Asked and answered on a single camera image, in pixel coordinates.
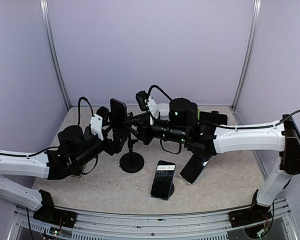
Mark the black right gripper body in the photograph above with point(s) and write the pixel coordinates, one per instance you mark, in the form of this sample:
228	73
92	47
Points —
145	136

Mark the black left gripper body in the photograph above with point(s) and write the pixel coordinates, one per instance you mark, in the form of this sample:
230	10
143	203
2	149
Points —
110	148

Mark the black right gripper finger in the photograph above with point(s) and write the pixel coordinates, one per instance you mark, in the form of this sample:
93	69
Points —
137	119
132	131

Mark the tall black pole phone stand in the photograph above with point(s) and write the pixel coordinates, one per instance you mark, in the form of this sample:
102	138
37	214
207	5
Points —
131	162

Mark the purple edged black phone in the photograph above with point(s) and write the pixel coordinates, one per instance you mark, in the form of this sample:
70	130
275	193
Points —
118	112

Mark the blue edged black phone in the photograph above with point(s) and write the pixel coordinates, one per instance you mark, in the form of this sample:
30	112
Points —
163	178

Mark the dark round base phone stand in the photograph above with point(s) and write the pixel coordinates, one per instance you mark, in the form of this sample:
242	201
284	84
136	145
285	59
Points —
168	192

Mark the short black pole phone stand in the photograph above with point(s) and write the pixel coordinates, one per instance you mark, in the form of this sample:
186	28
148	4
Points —
214	112

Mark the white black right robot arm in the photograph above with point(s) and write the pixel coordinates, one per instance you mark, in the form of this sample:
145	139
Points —
207	134

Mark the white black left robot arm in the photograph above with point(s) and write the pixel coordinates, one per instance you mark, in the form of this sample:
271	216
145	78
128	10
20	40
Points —
77	147

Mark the black phone on white stand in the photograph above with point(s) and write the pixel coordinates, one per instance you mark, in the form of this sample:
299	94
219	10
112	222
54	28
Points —
196	157

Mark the black phone on short stand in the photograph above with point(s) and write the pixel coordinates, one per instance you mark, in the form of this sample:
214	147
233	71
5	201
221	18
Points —
210	118

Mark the white ceramic bowl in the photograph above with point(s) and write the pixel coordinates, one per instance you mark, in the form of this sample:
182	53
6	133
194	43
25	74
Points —
163	109

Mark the green plate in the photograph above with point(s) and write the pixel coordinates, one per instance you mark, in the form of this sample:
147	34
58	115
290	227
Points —
198	114

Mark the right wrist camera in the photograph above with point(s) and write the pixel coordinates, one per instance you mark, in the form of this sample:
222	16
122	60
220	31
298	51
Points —
147	104

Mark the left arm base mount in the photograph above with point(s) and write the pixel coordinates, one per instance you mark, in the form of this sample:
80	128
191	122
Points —
55	216

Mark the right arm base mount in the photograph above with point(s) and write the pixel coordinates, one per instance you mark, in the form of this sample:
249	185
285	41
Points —
247	216

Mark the left aluminium frame post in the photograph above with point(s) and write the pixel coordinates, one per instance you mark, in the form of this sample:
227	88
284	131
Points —
44	5

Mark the aluminium frame post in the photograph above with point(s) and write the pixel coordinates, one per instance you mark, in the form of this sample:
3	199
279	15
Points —
248	54
44	5

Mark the right aluminium frame post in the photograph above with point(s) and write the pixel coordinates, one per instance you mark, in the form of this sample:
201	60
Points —
248	54

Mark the aluminium front rail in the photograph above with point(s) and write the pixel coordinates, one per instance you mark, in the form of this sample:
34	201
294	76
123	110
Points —
89	225

